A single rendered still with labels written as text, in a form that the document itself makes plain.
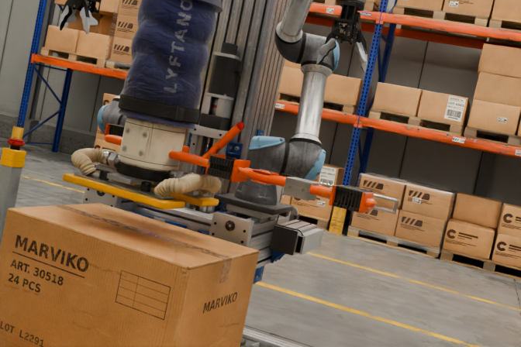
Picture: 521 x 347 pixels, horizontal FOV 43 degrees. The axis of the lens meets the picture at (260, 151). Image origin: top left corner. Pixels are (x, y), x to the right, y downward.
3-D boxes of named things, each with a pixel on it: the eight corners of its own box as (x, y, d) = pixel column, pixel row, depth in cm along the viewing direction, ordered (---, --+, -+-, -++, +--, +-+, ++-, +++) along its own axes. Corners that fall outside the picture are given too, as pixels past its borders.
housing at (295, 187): (281, 194, 164) (285, 176, 164) (291, 193, 171) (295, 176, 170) (307, 200, 161) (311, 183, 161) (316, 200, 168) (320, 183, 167)
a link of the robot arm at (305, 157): (275, 177, 234) (297, 39, 248) (315, 186, 236) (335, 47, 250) (281, 171, 223) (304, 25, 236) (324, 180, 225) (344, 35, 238)
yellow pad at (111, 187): (61, 180, 180) (64, 162, 180) (85, 180, 189) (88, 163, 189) (163, 210, 166) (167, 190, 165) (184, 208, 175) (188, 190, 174)
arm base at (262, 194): (243, 194, 240) (248, 167, 239) (281, 204, 235) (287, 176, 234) (227, 196, 226) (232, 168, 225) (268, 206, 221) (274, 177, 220)
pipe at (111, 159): (69, 167, 181) (73, 147, 181) (123, 169, 204) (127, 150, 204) (170, 196, 167) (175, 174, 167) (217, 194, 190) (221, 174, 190)
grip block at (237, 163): (203, 175, 172) (208, 152, 172) (221, 175, 181) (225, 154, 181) (231, 182, 169) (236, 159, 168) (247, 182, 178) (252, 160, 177)
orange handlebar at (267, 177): (70, 135, 194) (73, 124, 193) (131, 141, 221) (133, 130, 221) (370, 212, 155) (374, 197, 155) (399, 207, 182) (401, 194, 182)
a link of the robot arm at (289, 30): (267, 38, 247) (300, -57, 205) (295, 44, 249) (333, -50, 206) (264, 63, 242) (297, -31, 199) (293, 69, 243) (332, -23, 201)
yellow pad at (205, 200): (105, 180, 197) (108, 163, 197) (125, 180, 206) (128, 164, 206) (201, 207, 183) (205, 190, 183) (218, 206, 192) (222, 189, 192)
